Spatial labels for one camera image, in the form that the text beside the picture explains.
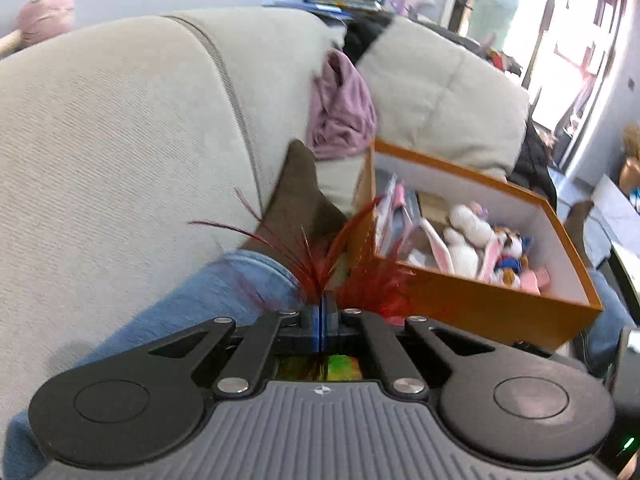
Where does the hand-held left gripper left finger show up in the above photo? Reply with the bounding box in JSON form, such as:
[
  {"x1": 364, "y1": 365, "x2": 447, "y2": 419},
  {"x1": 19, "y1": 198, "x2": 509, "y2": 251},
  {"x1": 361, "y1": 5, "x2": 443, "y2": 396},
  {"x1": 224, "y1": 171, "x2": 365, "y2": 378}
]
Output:
[{"x1": 147, "y1": 304, "x2": 322, "y2": 396}]

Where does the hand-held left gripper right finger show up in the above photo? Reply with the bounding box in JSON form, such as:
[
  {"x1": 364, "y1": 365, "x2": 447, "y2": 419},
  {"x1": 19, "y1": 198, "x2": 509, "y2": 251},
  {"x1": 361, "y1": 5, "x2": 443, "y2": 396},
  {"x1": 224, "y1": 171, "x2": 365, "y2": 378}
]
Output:
[{"x1": 321, "y1": 295, "x2": 494, "y2": 397}]

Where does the red feather toy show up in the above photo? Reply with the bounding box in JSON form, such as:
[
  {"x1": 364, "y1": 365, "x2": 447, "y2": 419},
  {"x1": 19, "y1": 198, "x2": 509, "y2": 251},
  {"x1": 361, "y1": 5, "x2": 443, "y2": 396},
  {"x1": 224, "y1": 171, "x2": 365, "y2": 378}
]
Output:
[{"x1": 187, "y1": 187, "x2": 417, "y2": 385}]

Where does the orange storage box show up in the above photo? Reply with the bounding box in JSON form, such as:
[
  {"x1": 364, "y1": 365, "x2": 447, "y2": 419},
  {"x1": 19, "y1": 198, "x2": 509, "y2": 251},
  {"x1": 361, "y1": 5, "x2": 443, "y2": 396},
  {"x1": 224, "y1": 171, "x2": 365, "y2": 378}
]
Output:
[{"x1": 347, "y1": 137, "x2": 605, "y2": 353}]

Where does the person's right leg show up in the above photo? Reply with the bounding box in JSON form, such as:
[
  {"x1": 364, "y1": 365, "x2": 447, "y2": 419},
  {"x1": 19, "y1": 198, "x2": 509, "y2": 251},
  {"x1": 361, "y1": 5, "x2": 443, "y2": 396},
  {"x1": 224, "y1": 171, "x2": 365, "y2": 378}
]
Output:
[{"x1": 564, "y1": 200, "x2": 637, "y2": 378}]

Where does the person's leg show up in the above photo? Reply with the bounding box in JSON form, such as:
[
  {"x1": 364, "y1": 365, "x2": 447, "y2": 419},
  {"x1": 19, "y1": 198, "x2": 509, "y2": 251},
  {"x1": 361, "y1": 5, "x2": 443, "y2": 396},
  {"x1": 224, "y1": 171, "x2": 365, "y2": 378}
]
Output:
[
  {"x1": 0, "y1": 140, "x2": 351, "y2": 480},
  {"x1": 564, "y1": 200, "x2": 637, "y2": 378}
]

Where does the person's left leg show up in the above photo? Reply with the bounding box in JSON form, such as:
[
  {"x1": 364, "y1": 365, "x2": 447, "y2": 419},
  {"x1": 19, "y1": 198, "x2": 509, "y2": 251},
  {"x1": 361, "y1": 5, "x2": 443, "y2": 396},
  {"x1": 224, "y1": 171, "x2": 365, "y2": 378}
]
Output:
[{"x1": 0, "y1": 140, "x2": 351, "y2": 480}]

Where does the white flat board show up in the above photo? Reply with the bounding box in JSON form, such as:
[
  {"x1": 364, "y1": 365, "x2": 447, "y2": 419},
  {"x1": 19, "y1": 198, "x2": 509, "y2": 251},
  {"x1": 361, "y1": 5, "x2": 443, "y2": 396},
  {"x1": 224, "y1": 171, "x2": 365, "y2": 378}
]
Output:
[{"x1": 610, "y1": 242, "x2": 640, "y2": 311}]

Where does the small pink plush item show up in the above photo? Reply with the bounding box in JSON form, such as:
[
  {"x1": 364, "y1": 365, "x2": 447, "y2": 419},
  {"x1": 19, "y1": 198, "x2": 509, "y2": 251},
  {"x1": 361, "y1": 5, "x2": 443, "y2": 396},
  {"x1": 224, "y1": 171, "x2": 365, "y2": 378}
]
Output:
[{"x1": 520, "y1": 267, "x2": 552, "y2": 295}]

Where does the pink packaged item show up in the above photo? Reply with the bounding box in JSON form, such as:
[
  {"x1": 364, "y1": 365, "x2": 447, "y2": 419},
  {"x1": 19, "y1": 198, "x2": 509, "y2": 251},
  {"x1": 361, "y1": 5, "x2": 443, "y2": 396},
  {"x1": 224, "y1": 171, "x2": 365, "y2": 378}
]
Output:
[{"x1": 375, "y1": 174, "x2": 422, "y2": 257}]

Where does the white plush rabbit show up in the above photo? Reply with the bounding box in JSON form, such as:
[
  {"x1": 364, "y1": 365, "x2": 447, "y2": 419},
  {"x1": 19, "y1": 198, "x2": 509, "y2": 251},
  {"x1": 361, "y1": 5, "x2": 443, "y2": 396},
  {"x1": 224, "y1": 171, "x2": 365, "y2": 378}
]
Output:
[{"x1": 420, "y1": 202, "x2": 502, "y2": 281}]

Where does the plush dog toy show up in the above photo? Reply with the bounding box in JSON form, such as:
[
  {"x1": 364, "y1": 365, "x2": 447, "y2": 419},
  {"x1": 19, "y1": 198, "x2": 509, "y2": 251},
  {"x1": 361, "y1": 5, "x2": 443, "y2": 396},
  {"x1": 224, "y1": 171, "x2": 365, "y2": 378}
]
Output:
[{"x1": 492, "y1": 227, "x2": 534, "y2": 287}]

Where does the grey coffee table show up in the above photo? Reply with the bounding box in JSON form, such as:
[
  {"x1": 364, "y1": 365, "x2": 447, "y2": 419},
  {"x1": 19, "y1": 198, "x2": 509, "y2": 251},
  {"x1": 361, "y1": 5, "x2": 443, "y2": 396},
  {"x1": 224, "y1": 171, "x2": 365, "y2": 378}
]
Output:
[{"x1": 592, "y1": 174, "x2": 640, "y2": 246}]

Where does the pink crumpled cloth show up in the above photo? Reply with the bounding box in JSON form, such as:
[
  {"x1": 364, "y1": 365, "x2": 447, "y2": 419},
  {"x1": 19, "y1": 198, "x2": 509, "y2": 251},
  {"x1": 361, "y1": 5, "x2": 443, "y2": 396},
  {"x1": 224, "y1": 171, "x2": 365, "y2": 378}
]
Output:
[{"x1": 306, "y1": 50, "x2": 377, "y2": 161}]

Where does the brown doll figure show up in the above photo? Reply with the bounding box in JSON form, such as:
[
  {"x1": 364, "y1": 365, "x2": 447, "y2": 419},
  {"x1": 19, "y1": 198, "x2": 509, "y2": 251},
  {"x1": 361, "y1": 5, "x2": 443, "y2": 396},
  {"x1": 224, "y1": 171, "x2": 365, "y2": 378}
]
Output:
[{"x1": 619, "y1": 124, "x2": 640, "y2": 196}]

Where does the black jacket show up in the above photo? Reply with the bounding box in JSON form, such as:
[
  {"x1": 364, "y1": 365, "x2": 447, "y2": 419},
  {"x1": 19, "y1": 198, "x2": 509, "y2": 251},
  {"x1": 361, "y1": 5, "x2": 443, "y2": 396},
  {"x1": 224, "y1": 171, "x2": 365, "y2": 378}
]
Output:
[{"x1": 507, "y1": 115, "x2": 558, "y2": 206}]

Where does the beige sofa cushion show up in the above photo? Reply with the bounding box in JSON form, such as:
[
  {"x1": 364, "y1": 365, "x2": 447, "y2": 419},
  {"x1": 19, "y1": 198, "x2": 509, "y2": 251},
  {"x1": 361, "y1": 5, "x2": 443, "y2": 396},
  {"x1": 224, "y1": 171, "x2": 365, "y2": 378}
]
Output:
[{"x1": 357, "y1": 15, "x2": 531, "y2": 181}]

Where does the beige fabric sofa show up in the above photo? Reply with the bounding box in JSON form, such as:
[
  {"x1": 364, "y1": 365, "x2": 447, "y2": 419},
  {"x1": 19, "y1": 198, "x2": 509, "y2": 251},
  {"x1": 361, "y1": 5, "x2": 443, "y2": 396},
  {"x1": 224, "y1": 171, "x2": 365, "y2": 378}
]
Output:
[{"x1": 0, "y1": 7, "x2": 531, "y2": 431}]

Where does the black cloth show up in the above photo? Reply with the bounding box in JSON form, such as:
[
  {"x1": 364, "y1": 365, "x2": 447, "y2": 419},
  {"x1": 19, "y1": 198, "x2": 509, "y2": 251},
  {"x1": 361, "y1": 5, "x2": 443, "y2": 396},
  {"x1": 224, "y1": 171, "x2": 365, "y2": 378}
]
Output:
[{"x1": 342, "y1": 12, "x2": 397, "y2": 66}]

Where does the pink plush toy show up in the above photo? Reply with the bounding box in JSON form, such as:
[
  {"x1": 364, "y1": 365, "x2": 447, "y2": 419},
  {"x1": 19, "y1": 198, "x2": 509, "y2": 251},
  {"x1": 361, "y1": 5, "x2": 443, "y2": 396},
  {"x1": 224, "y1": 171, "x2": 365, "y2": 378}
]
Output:
[{"x1": 0, "y1": 0, "x2": 76, "y2": 58}]

